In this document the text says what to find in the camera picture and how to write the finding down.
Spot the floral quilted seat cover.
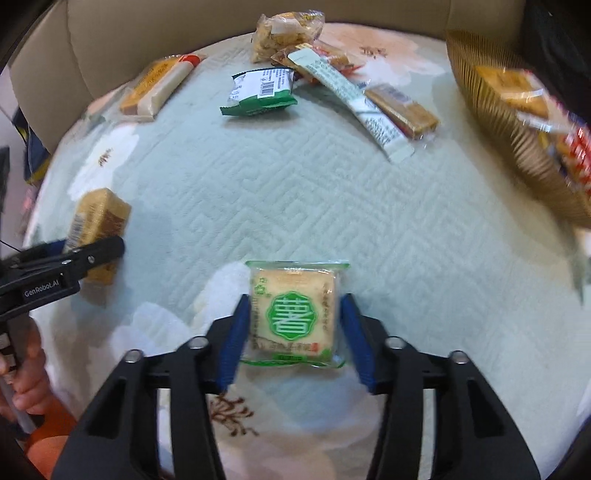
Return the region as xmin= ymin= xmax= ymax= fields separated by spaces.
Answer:
xmin=27 ymin=33 xmax=590 ymax=475

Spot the yellow cake pack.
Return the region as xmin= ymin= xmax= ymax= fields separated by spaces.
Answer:
xmin=63 ymin=188 xmax=131 ymax=285

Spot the green white snack pack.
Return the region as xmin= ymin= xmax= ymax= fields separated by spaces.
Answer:
xmin=221 ymin=67 xmax=297 ymax=117

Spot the gold ribbed bowl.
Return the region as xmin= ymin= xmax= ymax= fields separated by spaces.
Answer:
xmin=446 ymin=30 xmax=590 ymax=228

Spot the person's left hand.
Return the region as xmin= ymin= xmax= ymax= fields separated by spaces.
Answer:
xmin=10 ymin=318 xmax=54 ymax=416

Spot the dark blue bag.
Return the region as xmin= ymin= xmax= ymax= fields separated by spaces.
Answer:
xmin=12 ymin=108 xmax=52 ymax=184

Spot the beige leather sofa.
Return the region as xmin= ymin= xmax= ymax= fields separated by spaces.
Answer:
xmin=8 ymin=0 xmax=528 ymax=153

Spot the clear pack of crackers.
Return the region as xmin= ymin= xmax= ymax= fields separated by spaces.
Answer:
xmin=250 ymin=10 xmax=325 ymax=63

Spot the pale green long sachet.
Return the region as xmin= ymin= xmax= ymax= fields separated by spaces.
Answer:
xmin=287 ymin=48 xmax=415 ymax=163

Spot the snack pack in bowl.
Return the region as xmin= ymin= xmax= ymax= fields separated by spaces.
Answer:
xmin=476 ymin=65 xmax=575 ymax=134

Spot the white red wafer pack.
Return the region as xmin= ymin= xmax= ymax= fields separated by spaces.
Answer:
xmin=119 ymin=52 xmax=207 ymax=121

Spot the clear wrapped brown bar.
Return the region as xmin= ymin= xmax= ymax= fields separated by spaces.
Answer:
xmin=365 ymin=84 xmax=440 ymax=140

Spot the green label square cracker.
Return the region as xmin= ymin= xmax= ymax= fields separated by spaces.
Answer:
xmin=242 ymin=260 xmax=349 ymax=369

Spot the red white bread bag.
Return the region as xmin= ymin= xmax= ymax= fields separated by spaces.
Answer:
xmin=556 ymin=125 xmax=591 ymax=197

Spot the orange red snack pack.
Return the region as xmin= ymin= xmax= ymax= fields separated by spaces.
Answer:
xmin=269 ymin=38 xmax=366 ymax=86

